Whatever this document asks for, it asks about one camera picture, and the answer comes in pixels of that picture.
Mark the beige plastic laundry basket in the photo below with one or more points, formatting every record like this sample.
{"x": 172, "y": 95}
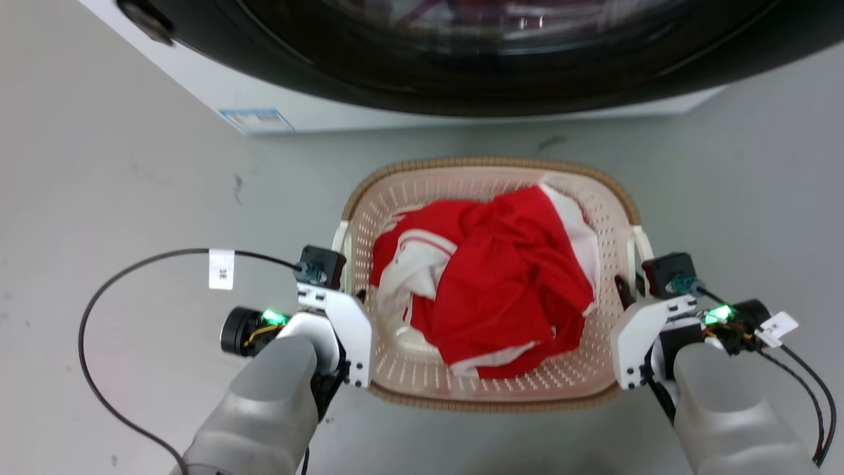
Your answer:
{"x": 395, "y": 198}

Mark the red and white garment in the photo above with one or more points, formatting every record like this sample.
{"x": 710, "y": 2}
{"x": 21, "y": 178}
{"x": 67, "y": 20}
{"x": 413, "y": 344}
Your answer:
{"x": 508, "y": 284}

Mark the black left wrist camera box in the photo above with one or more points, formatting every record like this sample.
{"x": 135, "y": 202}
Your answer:
{"x": 324, "y": 262}

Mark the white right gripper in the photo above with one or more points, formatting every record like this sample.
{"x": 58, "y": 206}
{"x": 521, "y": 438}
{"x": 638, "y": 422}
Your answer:
{"x": 636, "y": 336}

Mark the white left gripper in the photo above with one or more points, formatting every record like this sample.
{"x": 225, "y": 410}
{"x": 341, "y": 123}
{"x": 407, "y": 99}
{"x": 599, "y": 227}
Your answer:
{"x": 343, "y": 323}

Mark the black round washing machine door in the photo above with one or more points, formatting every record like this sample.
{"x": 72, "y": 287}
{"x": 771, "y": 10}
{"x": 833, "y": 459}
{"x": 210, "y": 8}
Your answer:
{"x": 461, "y": 72}

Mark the white washing machine body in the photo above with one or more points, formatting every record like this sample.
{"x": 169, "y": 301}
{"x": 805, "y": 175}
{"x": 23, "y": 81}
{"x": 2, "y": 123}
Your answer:
{"x": 217, "y": 86}

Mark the grey and white left robot arm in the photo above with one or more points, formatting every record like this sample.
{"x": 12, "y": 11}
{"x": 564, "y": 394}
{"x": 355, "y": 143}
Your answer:
{"x": 270, "y": 402}

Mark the blue and white energy label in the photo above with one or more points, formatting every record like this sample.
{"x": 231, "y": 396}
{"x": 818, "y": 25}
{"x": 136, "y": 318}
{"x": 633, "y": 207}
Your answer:
{"x": 257, "y": 121}

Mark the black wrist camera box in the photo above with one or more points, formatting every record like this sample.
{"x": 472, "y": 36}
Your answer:
{"x": 667, "y": 269}
{"x": 324, "y": 262}

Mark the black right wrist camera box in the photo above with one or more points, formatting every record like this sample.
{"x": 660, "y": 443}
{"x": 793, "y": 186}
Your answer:
{"x": 667, "y": 269}

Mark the grey and white right robot arm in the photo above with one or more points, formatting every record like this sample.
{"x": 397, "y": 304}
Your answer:
{"x": 725, "y": 409}

